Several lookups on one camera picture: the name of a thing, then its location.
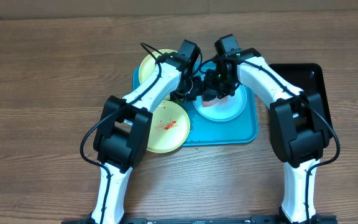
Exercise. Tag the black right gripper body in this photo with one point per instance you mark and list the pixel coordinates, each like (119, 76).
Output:
(221, 84)

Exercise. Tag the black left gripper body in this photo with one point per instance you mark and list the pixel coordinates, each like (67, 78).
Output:
(189, 91)

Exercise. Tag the light blue plate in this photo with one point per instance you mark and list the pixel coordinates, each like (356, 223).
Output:
(225, 109)

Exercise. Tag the yellow plate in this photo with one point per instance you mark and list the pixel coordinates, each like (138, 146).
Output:
(169, 129)

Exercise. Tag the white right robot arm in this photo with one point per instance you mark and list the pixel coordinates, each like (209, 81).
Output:
(300, 159)

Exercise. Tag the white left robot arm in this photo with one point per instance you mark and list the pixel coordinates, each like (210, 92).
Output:
(122, 134)

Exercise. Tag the teal plastic tray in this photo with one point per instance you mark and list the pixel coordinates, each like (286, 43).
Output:
(204, 132)

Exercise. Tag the black water tray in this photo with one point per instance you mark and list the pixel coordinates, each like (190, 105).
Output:
(298, 107)

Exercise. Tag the yellow plate far ketchup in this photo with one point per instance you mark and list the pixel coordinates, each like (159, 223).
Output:
(148, 64)

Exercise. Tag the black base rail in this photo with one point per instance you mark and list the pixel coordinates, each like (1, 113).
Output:
(255, 219)

